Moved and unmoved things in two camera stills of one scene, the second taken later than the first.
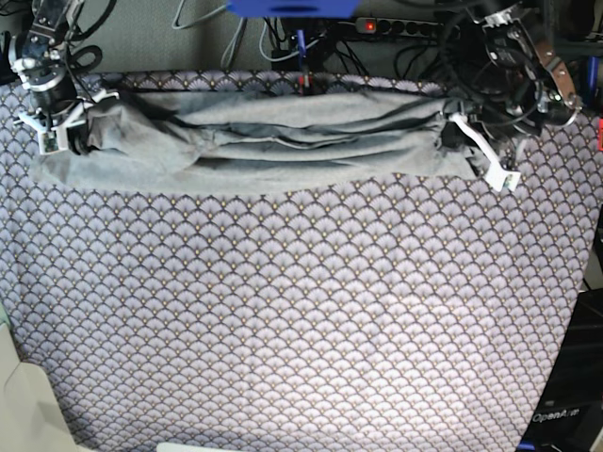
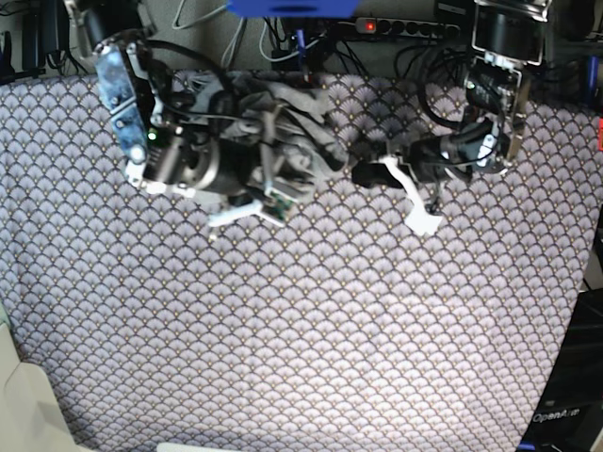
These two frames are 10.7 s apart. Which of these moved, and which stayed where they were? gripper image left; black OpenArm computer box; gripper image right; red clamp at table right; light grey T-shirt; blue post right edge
Moved: light grey T-shirt; gripper image right; gripper image left
Stayed: blue post right edge; red clamp at table right; black OpenArm computer box
